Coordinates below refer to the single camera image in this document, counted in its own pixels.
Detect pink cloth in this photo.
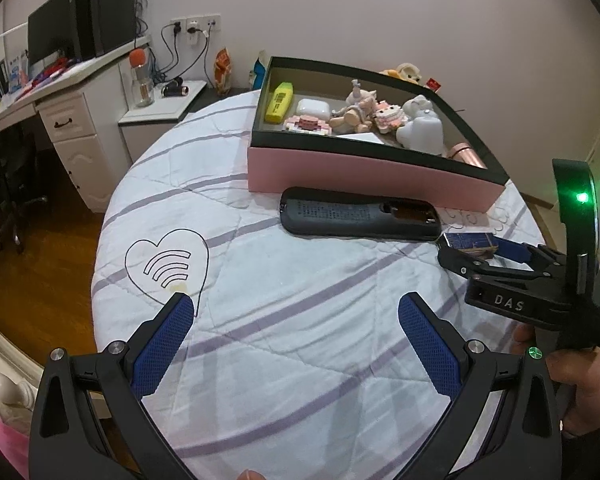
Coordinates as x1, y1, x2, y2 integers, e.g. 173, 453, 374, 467
0, 389, 37, 480

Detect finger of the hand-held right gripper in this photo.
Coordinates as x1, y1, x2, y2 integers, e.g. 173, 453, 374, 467
494, 238, 579, 282
436, 244, 542, 282

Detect black remote control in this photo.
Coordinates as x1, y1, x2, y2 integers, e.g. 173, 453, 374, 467
278, 186, 442, 242

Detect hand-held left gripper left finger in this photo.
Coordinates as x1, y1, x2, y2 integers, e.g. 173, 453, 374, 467
27, 292, 197, 480

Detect black monitor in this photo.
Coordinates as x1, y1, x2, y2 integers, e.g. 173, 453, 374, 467
27, 0, 79, 69

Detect person's right hand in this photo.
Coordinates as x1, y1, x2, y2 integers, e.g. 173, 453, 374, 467
510, 324, 600, 442

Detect black office chair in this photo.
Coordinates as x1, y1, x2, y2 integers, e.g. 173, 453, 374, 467
0, 129, 49, 254

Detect white bed frame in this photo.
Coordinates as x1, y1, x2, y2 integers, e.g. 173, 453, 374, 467
0, 305, 47, 411

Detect black power cables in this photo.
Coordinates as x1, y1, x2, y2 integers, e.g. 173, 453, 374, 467
151, 21, 212, 87

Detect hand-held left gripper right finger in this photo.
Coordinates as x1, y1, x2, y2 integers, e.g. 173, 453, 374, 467
397, 292, 564, 480

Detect rose gold cylinder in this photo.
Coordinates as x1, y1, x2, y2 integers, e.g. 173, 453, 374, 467
447, 142, 489, 171

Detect white card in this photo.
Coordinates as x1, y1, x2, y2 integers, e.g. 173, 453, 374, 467
335, 132, 381, 145

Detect white paw plush toy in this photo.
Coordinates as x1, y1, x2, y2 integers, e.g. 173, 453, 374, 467
395, 93, 444, 155

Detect blue white box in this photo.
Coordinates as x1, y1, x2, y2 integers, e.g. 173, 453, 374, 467
7, 54, 29, 94

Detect bottle with orange lid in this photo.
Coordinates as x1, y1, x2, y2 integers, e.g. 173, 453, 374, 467
129, 48, 156, 109

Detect orange snack bag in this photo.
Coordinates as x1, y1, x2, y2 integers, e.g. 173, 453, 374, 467
213, 47, 234, 95

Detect pink box with black rim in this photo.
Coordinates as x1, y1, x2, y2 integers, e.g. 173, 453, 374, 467
247, 56, 510, 214

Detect white desk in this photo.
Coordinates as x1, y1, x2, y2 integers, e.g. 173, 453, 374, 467
0, 35, 154, 214

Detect slim black speaker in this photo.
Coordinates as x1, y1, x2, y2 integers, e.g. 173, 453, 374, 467
74, 0, 99, 62

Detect white wall power outlet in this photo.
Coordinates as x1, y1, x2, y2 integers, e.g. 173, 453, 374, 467
168, 13, 222, 37

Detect yellow highlighter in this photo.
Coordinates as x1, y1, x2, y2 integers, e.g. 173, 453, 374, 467
263, 81, 295, 125

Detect white earbuds case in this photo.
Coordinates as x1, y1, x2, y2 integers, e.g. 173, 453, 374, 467
295, 98, 331, 117

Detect blue white packet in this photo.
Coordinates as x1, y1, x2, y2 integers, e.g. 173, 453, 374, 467
249, 50, 270, 92

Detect small blue box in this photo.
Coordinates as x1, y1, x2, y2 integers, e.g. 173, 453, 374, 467
442, 232, 499, 260

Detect low white side cabinet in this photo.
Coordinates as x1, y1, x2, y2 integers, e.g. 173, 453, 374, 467
117, 79, 209, 162

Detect small black device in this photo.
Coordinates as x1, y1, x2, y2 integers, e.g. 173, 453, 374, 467
162, 78, 191, 99

